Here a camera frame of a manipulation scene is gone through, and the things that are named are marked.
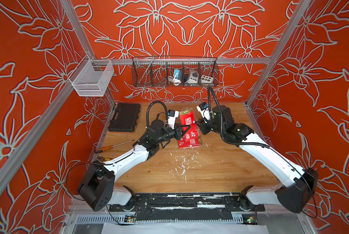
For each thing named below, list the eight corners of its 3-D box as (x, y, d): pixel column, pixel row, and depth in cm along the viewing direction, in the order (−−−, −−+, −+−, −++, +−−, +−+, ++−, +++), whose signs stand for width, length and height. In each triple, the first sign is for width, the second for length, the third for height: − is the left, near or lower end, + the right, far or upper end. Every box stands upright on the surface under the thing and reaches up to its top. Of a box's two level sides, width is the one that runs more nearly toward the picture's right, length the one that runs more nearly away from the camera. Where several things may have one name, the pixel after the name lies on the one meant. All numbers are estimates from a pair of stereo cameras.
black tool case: (109, 133, 103) (106, 129, 98) (118, 106, 120) (116, 102, 115) (135, 133, 103) (133, 129, 98) (140, 106, 119) (139, 102, 115)
